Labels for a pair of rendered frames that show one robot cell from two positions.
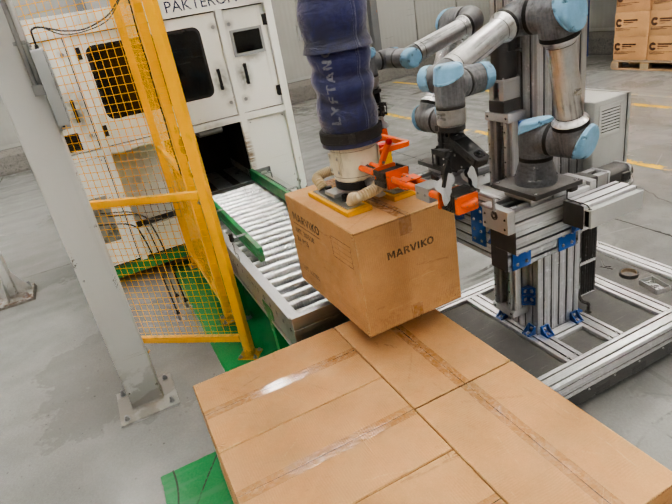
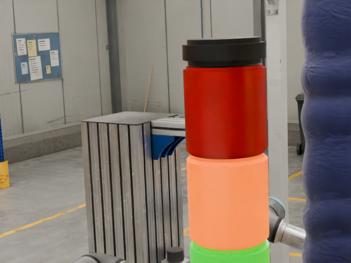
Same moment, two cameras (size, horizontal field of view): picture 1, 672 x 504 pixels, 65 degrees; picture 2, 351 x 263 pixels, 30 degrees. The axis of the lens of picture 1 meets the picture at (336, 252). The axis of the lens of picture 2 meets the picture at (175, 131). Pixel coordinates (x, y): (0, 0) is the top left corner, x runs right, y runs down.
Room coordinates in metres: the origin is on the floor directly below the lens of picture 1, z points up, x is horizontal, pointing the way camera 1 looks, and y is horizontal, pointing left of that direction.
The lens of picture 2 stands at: (3.27, 1.08, 2.35)
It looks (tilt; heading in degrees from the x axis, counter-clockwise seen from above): 9 degrees down; 236
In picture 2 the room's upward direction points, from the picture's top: 2 degrees counter-clockwise
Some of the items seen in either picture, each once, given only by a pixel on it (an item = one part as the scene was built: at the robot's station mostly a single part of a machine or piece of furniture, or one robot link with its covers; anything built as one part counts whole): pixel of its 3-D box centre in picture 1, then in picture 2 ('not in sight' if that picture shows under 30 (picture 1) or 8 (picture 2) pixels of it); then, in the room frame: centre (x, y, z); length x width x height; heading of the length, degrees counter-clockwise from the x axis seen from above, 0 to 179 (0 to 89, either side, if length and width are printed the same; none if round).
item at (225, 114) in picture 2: not in sight; (225, 108); (3.02, 0.77, 2.30); 0.05 x 0.05 x 0.05
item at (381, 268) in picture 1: (368, 243); not in sight; (1.90, -0.13, 0.87); 0.60 x 0.40 x 0.40; 23
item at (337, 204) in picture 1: (337, 196); not in sight; (1.87, -0.04, 1.10); 0.34 x 0.10 x 0.05; 22
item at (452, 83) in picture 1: (449, 85); not in sight; (1.38, -0.36, 1.50); 0.09 x 0.08 x 0.11; 124
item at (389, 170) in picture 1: (391, 175); not in sight; (1.68, -0.23, 1.20); 0.10 x 0.08 x 0.06; 112
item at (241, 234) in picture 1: (217, 217); not in sight; (3.33, 0.73, 0.60); 1.60 x 0.10 x 0.09; 22
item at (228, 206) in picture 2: not in sight; (227, 196); (3.02, 0.77, 2.24); 0.05 x 0.05 x 0.05
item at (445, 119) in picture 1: (450, 117); not in sight; (1.37, -0.36, 1.43); 0.08 x 0.08 x 0.05
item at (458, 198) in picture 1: (457, 200); not in sight; (1.35, -0.35, 1.20); 0.08 x 0.07 x 0.05; 22
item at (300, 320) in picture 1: (364, 294); not in sight; (2.01, -0.09, 0.58); 0.70 x 0.03 x 0.06; 112
